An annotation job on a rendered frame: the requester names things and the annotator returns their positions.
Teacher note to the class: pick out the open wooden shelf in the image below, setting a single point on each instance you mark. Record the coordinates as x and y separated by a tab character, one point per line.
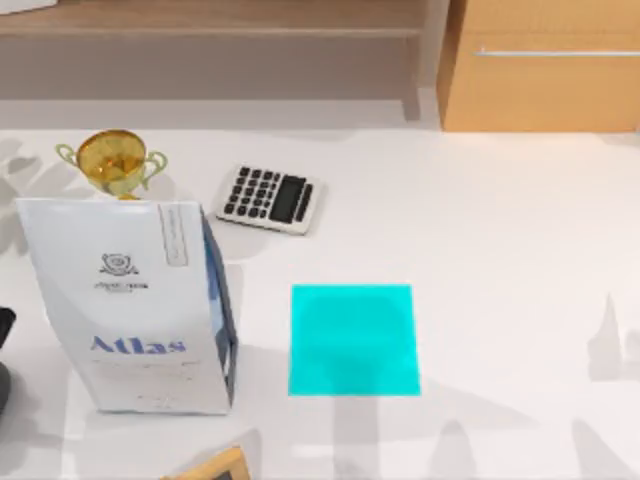
210	50

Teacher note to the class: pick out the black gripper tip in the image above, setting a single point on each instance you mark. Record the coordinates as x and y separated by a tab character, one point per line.
5	325

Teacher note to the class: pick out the framed blackboard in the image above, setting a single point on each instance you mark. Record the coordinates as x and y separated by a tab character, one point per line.
220	465

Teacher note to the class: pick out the gold trophy cup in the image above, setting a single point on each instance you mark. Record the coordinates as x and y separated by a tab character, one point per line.
111	162

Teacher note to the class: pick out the wooden cupboard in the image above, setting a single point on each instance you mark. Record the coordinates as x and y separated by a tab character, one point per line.
540	90

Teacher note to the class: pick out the white calculator with black keys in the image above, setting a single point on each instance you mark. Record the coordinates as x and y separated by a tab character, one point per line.
270	198

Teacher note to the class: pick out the flat cyan square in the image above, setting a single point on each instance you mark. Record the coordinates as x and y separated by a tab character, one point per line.
353	340

